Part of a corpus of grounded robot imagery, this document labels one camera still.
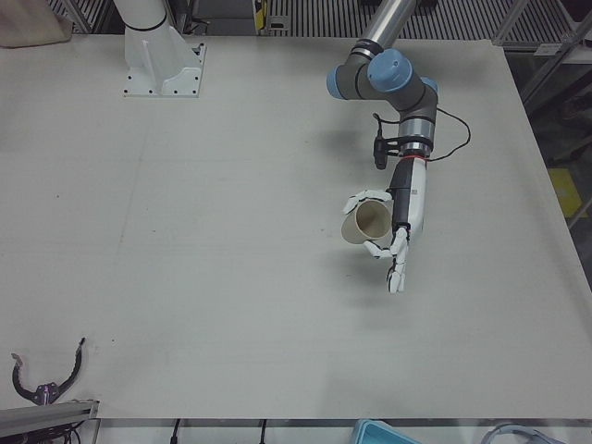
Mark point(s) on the robot dexterous hand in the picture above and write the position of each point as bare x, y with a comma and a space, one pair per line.
411, 194

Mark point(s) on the beige paper cup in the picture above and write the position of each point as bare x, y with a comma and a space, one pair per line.
370, 219

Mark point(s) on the UR5e robot arm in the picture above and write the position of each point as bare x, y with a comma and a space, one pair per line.
390, 69

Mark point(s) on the yellow black device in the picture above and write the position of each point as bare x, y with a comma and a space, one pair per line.
260, 14

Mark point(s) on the light blue plastic bin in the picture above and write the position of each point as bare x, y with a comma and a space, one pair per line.
379, 432

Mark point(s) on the metal claw grabber tool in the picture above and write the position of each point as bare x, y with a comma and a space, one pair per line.
44, 393

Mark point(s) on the beige cloth bag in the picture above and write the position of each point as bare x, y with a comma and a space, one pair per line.
28, 23

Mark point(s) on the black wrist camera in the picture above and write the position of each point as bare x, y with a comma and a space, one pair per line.
380, 155

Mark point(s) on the aluminium shelf frame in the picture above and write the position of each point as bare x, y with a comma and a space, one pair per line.
546, 72

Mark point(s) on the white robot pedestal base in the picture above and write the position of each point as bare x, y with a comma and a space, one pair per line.
157, 60

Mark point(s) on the aluminium profile post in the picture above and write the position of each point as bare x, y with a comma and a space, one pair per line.
46, 416

